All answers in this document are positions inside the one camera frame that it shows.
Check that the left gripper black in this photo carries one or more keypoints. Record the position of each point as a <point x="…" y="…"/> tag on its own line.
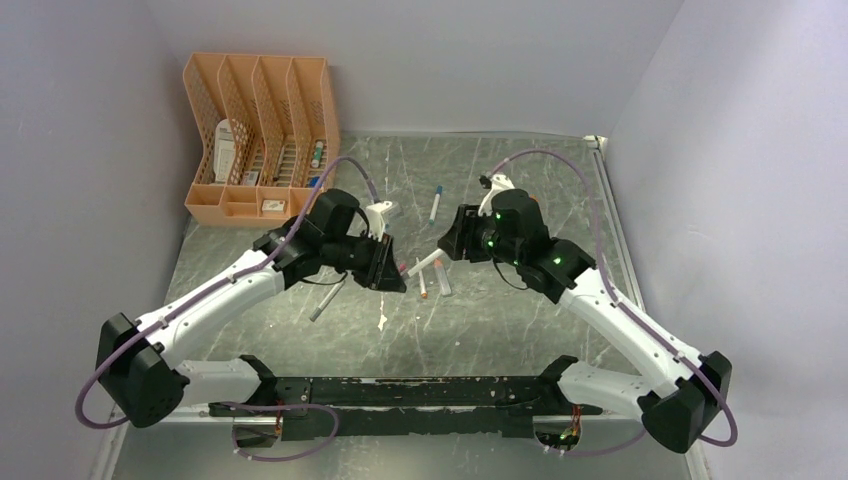
<point x="382" y="272"/>

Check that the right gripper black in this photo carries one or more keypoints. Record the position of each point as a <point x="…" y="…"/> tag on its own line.
<point x="459" y="242"/>

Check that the white marker orange end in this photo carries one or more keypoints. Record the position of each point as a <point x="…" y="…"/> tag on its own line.
<point x="422" y="285"/>

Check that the white pen teal cap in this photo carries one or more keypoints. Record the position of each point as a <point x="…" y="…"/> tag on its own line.
<point x="433" y="213"/>

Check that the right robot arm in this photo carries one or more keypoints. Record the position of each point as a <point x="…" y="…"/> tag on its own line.
<point x="676" y="392"/>

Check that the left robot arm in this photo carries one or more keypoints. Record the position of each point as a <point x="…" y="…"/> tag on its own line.
<point x="143" y="364"/>

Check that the small box in tray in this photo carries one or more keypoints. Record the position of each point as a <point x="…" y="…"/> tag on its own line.
<point x="273" y="206"/>

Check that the green white tube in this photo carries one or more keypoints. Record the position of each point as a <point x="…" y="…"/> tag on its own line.
<point x="318" y="157"/>

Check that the orange file organizer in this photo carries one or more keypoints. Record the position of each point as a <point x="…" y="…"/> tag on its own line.
<point x="278" y="107"/>

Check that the white packet in organizer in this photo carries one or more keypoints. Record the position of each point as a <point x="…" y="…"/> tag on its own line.
<point x="224" y="153"/>

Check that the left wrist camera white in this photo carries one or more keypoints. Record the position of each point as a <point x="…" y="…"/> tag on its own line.
<point x="380" y="216"/>

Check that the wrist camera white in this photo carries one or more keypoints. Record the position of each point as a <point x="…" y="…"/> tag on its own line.
<point x="493" y="185"/>
<point x="380" y="216"/>

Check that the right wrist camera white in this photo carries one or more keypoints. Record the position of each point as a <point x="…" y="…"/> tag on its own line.
<point x="493" y="185"/>

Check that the black base frame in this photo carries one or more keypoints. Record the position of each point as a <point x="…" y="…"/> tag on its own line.
<point x="312" y="407"/>

